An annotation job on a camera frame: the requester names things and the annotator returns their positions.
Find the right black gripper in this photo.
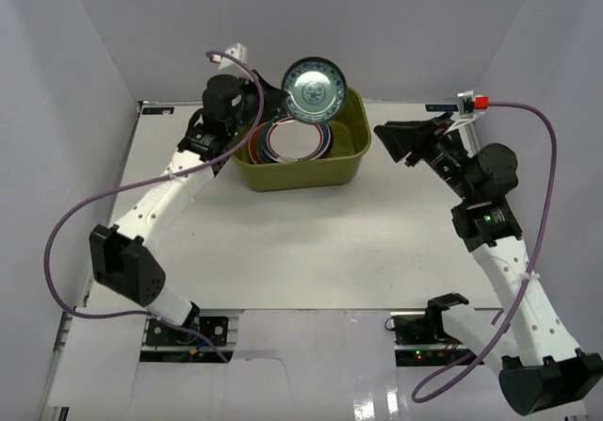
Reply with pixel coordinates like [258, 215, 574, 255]
[374, 112, 478, 203]

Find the teal scalloped plate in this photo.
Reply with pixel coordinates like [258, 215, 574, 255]
[256, 122, 271, 164]

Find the small blue patterned plate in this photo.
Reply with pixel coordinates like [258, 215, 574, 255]
[281, 57, 348, 125]

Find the white plate striped rim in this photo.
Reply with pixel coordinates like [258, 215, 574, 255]
[268, 117, 326, 163]

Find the red and teal plate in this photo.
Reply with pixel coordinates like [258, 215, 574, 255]
[248, 134, 262, 165]

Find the orange sunburst plate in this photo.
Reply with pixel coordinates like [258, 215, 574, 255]
[264, 122, 274, 163]

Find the dark red rimmed plate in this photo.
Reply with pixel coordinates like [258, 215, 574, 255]
[323, 123, 334, 157]

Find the grey deer plate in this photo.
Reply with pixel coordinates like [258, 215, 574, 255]
[255, 129, 265, 165]

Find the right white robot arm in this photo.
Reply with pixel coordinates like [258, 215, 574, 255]
[374, 112, 602, 415]

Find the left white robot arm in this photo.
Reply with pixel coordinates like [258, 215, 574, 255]
[90, 75, 286, 345]

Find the green plastic bin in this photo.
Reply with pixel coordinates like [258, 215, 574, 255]
[233, 88, 371, 192]

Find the right blue table label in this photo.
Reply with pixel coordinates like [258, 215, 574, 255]
[425, 104, 459, 112]

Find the blue table label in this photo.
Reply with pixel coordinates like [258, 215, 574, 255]
[425, 104, 459, 112]
[141, 106, 174, 116]

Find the left blue table label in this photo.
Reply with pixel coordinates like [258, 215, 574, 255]
[141, 106, 174, 116]

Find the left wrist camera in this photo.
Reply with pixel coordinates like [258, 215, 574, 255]
[209, 43, 248, 74]

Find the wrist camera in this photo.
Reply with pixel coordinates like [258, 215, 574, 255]
[209, 43, 248, 74]
[448, 90, 490, 133]

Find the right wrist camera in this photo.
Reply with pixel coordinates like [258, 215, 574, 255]
[448, 90, 490, 133]

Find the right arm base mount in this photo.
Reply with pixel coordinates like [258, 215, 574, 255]
[383, 311, 475, 367]

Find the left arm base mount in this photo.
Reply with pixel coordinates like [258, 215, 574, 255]
[139, 316, 236, 364]

